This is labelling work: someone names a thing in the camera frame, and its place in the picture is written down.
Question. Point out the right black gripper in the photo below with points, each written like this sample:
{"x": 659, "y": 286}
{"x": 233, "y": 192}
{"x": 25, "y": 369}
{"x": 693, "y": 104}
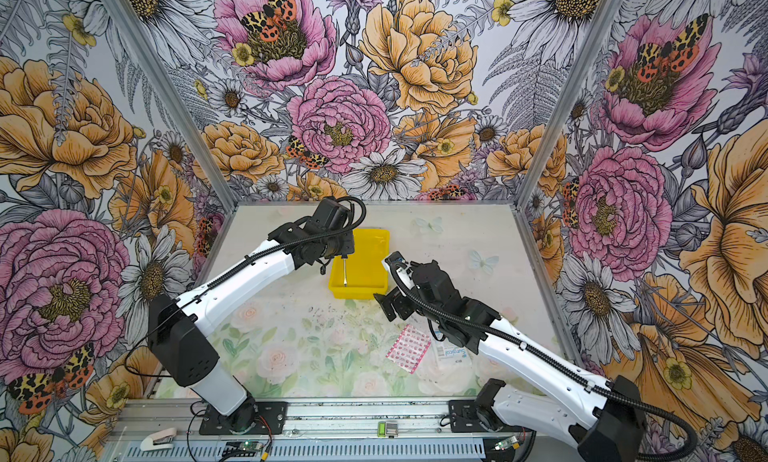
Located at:
{"x": 397, "y": 297}

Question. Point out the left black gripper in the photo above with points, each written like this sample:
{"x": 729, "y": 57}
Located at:
{"x": 347, "y": 246}

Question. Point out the black yellow handled screwdriver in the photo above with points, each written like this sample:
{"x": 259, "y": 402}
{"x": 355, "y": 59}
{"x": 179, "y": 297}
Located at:
{"x": 344, "y": 262}

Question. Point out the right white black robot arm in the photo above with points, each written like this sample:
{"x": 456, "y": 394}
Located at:
{"x": 596, "y": 416}

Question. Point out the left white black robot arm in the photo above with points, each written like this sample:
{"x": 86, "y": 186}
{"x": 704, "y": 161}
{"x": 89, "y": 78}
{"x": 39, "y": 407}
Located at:
{"x": 179, "y": 326}

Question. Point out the yellow plastic bin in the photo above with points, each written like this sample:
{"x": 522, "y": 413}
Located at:
{"x": 366, "y": 271}

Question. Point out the pink patterned sticker sheet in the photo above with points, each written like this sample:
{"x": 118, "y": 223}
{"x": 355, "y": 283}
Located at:
{"x": 410, "y": 348}

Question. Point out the clear blue labelled packet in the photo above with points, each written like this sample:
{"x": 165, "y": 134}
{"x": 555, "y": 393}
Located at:
{"x": 449, "y": 356}

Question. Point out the small green display module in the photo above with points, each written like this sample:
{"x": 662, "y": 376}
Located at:
{"x": 387, "y": 429}

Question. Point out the right green circuit board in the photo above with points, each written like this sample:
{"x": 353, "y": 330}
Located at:
{"x": 509, "y": 443}

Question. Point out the green circuit board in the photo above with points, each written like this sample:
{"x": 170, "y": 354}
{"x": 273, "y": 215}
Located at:
{"x": 509, "y": 443}
{"x": 248, "y": 448}

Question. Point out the left green circuit board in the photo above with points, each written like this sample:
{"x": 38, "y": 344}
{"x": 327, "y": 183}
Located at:
{"x": 248, "y": 448}

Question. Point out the white stapler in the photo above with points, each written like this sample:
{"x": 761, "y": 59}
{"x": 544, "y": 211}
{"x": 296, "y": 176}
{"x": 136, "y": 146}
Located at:
{"x": 160, "y": 440}

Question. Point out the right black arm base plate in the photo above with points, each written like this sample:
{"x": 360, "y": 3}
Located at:
{"x": 468, "y": 416}

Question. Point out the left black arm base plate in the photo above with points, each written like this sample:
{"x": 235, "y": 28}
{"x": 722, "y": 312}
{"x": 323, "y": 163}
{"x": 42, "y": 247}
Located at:
{"x": 264, "y": 415}

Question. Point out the aluminium front rail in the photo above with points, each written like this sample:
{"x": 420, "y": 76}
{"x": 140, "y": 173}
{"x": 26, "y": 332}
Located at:
{"x": 317, "y": 429}

